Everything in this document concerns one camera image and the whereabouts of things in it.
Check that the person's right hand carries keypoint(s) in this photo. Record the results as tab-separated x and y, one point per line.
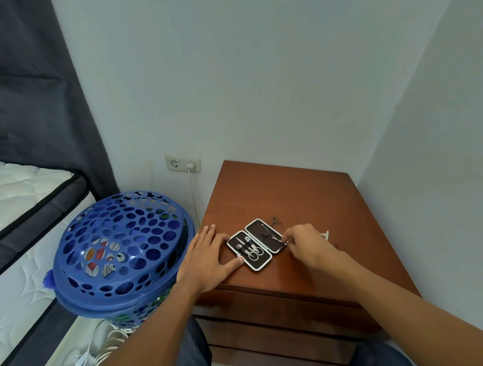
311	247

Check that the person's left hand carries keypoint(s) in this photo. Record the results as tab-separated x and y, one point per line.
202	264

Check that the person's left middle finger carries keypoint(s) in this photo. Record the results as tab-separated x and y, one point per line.
210	235

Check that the person's left little finger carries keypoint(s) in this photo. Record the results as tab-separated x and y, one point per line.
193	244

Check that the person's left thumb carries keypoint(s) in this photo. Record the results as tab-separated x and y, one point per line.
234	264

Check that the person's right thumb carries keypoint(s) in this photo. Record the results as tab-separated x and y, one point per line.
289	243

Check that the thin metal manicure tool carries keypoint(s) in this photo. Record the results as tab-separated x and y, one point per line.
277	238

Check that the black manicure set case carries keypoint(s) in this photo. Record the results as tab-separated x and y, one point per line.
254	245

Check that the person's right forearm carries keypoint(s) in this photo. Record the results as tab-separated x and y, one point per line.
407	313

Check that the person's left forearm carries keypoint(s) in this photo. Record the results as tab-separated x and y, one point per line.
158	328

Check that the silver nail clipper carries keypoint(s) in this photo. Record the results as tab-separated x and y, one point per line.
239	247

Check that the small silver scissors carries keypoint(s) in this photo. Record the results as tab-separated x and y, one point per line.
252	252

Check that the thin metal cuticle pick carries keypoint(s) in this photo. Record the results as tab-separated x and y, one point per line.
266	227

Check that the silver metal tweezers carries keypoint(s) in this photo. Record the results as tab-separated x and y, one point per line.
326	235

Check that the brown wooden nightstand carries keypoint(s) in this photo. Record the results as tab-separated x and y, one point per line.
286	196

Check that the blue perforated basket lid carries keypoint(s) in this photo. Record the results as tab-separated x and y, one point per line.
124	245

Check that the white power plug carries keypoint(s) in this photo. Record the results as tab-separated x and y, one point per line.
191	165

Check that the blue plastic laundry basket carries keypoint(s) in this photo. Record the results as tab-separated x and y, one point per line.
139	315

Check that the fish print cloth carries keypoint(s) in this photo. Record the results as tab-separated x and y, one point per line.
102	259

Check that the blue fluffy pompom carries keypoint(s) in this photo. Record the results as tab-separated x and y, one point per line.
48	281

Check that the white quilted mattress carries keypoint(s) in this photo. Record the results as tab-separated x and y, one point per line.
26	286
26	188

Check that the dark grey curtain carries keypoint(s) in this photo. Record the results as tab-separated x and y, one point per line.
41	94

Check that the white double wall socket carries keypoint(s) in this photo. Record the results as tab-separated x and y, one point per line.
183	164

